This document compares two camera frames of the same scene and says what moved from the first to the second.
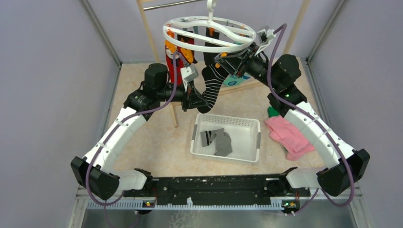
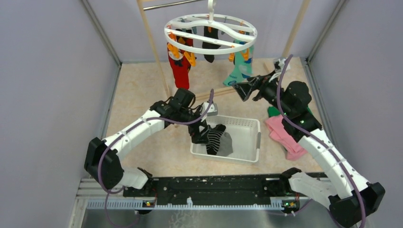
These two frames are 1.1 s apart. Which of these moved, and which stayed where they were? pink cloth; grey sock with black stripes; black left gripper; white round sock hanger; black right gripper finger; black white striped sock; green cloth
Moved: black right gripper finger; black left gripper; black white striped sock
Stayed: pink cloth; white round sock hanger; green cloth; grey sock with black stripes
